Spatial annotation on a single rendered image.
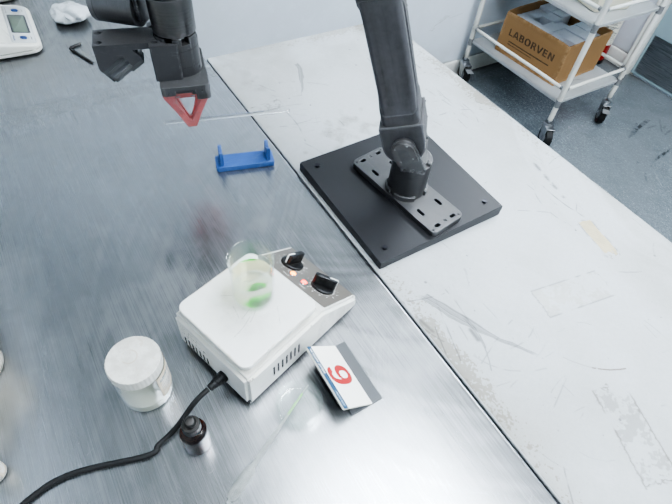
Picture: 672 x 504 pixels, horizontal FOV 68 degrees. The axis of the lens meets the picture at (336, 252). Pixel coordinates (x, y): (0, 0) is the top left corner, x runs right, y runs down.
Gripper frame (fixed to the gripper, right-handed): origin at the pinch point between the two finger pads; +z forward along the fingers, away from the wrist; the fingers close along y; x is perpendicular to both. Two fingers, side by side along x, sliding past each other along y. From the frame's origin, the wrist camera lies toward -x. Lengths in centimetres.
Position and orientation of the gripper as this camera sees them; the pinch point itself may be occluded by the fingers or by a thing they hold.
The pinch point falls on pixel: (191, 120)
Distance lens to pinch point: 83.5
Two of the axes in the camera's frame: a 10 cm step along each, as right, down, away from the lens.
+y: 2.7, 7.6, -5.9
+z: -0.7, 6.3, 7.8
